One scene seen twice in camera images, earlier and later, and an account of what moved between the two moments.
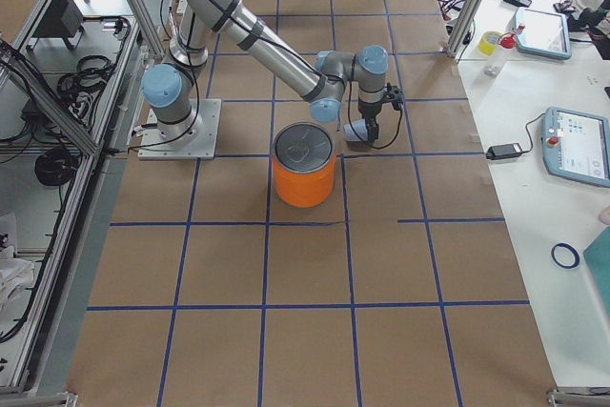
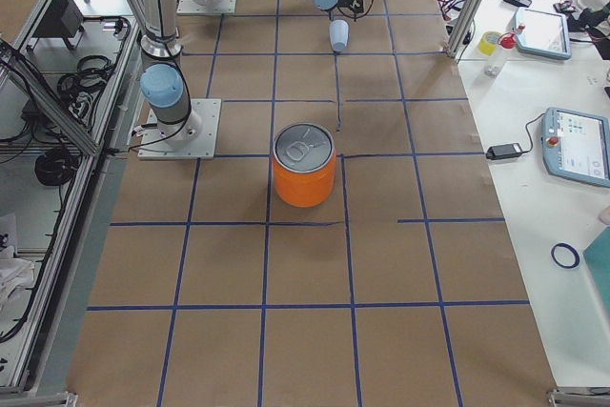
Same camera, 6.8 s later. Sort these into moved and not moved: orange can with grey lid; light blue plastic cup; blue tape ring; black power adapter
Moved: light blue plastic cup
Not moved: orange can with grey lid; black power adapter; blue tape ring
